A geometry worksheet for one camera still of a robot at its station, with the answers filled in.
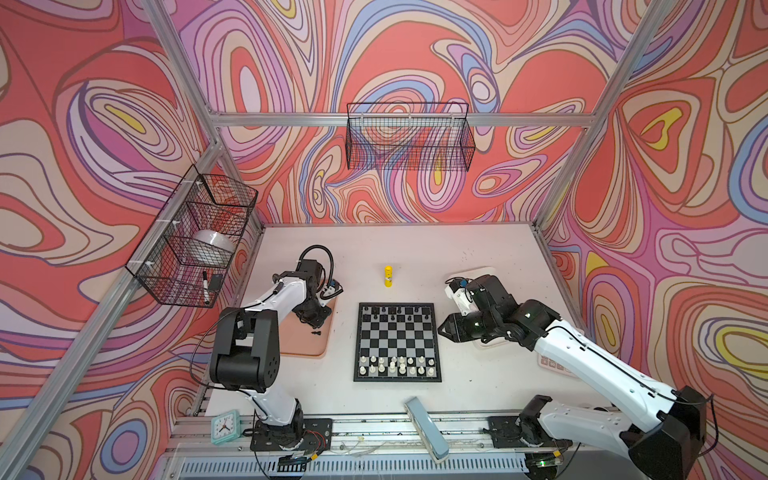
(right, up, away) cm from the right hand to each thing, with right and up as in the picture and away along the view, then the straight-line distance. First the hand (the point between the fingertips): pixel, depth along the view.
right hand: (446, 337), depth 75 cm
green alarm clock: (-56, -22, -2) cm, 60 cm away
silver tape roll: (-58, +24, -3) cm, 62 cm away
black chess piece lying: (-37, -3, +16) cm, 40 cm away
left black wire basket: (-67, +20, -1) cm, 70 cm away
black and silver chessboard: (-12, -5, +12) cm, 18 cm away
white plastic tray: (+3, +17, -10) cm, 20 cm away
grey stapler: (-5, -23, 0) cm, 24 cm away
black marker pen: (-59, +13, -3) cm, 61 cm away
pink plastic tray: (-43, -5, +17) cm, 46 cm away
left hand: (-37, +1, +18) cm, 41 cm away
